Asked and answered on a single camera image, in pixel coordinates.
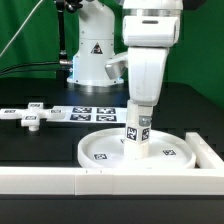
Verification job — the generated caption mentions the white marker sheet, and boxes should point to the white marker sheet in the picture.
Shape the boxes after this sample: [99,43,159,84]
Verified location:
[49,106,127,124]

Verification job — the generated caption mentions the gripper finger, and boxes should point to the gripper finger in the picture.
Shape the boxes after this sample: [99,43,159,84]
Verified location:
[139,115,152,127]

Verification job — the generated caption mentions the white cross-shaped table base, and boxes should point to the white cross-shaped table base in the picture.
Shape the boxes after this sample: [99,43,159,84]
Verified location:
[0,102,65,132]

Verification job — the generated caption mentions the black cables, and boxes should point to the black cables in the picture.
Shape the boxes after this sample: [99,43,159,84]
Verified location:
[0,61,73,76]

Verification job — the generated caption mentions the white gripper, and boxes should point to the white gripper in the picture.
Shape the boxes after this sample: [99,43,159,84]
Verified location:
[105,16,180,106]

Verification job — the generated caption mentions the white L-shaped fence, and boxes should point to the white L-shaped fence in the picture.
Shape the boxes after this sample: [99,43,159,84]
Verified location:
[0,132,224,195]

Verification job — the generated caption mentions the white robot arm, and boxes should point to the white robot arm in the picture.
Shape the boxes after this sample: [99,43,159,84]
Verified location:
[68,0,207,128]

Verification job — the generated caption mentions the white round table top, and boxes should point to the white round table top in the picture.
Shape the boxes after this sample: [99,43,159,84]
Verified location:
[77,128,196,169]

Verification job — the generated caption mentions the grey diagonal cable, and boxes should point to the grey diagonal cable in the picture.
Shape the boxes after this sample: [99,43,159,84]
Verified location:
[0,0,44,58]

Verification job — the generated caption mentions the black camera stand pole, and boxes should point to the black camera stand pole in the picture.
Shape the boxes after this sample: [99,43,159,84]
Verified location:
[54,0,84,80]

